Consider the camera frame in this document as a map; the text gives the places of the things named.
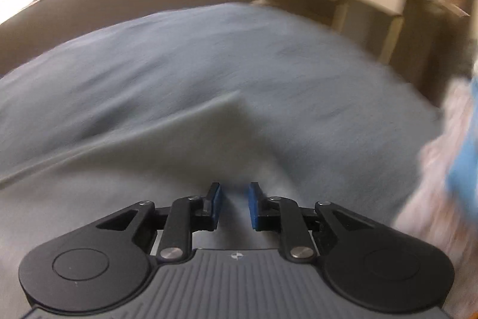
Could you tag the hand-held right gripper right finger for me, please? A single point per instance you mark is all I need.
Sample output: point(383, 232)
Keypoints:
point(254, 207)

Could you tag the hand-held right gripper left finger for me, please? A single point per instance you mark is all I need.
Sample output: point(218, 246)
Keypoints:
point(215, 205)

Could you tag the grey sweatpants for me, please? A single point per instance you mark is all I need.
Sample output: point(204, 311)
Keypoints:
point(130, 162)

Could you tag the checked knitted towel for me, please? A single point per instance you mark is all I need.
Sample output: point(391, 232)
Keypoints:
point(429, 192)

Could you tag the white cloth with blue trim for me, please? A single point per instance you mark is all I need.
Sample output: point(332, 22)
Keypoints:
point(465, 154)

